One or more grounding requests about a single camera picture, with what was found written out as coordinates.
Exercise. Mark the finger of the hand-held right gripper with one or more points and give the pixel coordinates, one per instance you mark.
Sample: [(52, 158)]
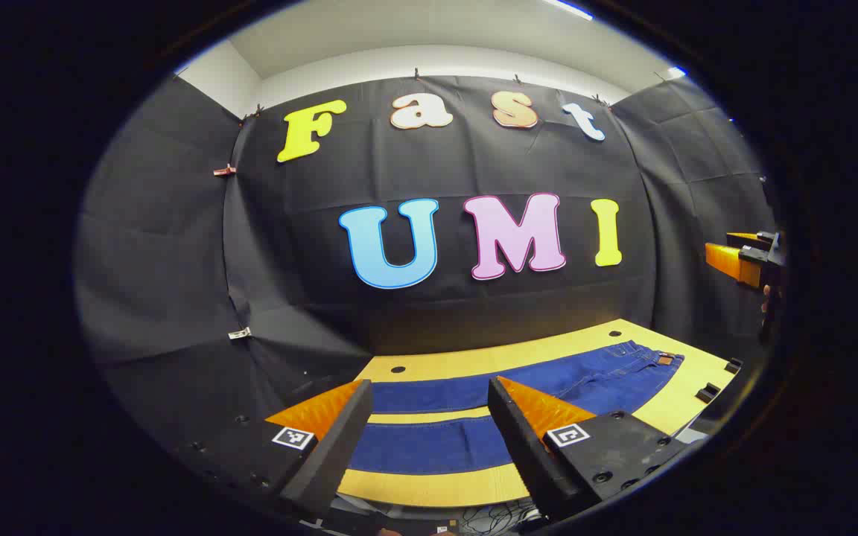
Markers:
[(734, 262), (757, 239)]

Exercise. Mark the white cloth clip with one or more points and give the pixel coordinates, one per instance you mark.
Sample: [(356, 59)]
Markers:
[(239, 333)]

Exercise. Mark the black backdrop cloth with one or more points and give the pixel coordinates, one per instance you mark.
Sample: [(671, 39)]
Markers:
[(287, 246)]

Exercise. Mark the blue denim jeans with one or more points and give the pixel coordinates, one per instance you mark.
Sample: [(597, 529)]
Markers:
[(436, 447)]

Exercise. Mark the red cloth clip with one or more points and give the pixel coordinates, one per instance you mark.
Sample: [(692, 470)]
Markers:
[(224, 170)]

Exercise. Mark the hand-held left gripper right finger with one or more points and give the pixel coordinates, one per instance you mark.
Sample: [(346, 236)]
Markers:
[(522, 447)]

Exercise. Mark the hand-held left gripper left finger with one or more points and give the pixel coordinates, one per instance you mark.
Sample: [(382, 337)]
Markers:
[(332, 454)]

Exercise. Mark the black table edge bracket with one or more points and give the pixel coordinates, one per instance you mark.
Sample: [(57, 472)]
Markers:
[(708, 392), (733, 365)]

